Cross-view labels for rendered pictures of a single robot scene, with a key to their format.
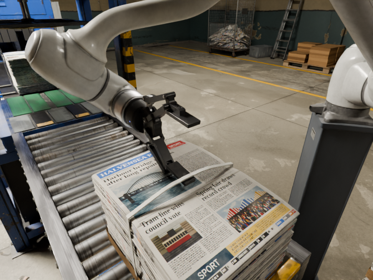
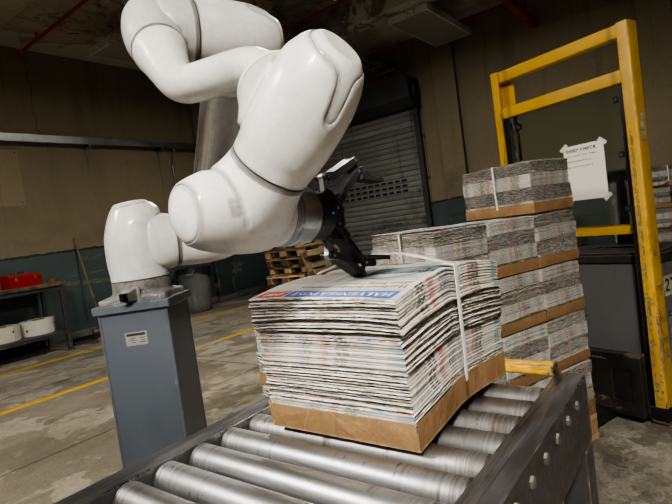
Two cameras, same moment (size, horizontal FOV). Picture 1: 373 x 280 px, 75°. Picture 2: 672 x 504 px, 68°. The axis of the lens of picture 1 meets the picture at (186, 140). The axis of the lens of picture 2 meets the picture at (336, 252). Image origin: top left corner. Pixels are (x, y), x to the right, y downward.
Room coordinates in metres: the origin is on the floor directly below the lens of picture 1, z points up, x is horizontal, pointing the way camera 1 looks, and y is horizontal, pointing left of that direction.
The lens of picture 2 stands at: (0.70, 0.85, 1.13)
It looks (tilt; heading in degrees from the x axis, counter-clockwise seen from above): 3 degrees down; 256
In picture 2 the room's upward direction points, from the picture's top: 8 degrees counter-clockwise
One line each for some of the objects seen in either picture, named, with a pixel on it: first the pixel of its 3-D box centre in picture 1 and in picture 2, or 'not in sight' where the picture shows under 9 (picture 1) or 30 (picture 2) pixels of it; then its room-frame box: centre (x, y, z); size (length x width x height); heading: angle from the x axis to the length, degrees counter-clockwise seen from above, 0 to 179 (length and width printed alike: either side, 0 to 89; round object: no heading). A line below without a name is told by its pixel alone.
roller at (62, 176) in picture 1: (101, 164); not in sight; (0.89, 0.38, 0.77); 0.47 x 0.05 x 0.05; 129
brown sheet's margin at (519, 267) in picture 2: not in sight; (481, 268); (-0.40, -1.10, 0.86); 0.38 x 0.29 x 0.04; 108
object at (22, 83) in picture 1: (30, 70); not in sight; (2.03, 1.28, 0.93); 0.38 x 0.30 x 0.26; 39
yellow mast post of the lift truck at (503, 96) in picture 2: not in sight; (519, 228); (-0.99, -1.64, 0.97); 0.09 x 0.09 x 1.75; 19
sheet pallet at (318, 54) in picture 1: (314, 56); not in sight; (6.51, -3.30, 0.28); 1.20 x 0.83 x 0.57; 39
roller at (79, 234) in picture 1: (136, 205); (301, 487); (0.64, 0.17, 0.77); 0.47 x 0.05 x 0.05; 129
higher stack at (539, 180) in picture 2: not in sight; (528, 302); (-0.68, -1.19, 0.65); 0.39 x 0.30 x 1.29; 109
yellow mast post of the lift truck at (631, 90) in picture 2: not in sight; (641, 217); (-1.20, -1.02, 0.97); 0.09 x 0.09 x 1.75; 19
